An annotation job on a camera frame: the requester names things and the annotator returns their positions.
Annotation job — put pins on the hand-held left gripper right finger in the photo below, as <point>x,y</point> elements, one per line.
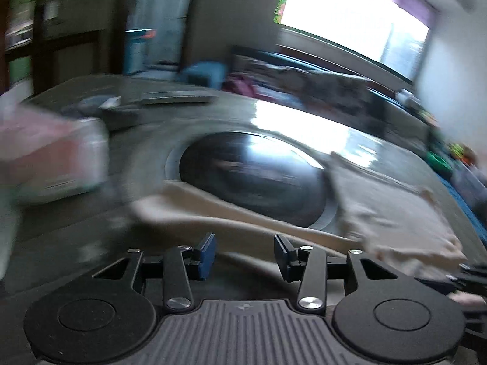
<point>282,254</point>

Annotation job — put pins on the square butterfly print pillow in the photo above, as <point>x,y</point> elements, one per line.
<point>334,91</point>

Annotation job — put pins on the green bowl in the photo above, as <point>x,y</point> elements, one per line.
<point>439,161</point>

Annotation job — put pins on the long butterfly print pillow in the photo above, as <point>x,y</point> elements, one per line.
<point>270,78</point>

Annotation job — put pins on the dark flat object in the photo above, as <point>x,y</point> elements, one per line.
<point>121,118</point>

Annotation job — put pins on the flat grey device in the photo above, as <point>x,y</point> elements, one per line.
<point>177,98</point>

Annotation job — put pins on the pink and white box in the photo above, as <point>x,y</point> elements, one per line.
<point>53,156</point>

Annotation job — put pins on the round black table inset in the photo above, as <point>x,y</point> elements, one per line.
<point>251,175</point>

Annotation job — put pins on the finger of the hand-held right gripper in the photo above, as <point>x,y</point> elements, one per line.
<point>471,273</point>

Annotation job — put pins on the window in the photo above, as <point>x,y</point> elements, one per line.
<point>342,11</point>

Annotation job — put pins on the cream knit garment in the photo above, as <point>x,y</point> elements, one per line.
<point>388,213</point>

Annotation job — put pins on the teal cabinet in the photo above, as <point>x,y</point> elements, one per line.
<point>139,51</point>

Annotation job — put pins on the dark wooden cabinet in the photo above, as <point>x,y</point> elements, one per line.
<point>57,26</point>

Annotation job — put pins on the pink cloth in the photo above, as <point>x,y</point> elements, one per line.
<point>241,85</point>

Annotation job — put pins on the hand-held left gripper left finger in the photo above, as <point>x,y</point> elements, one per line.
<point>207,253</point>

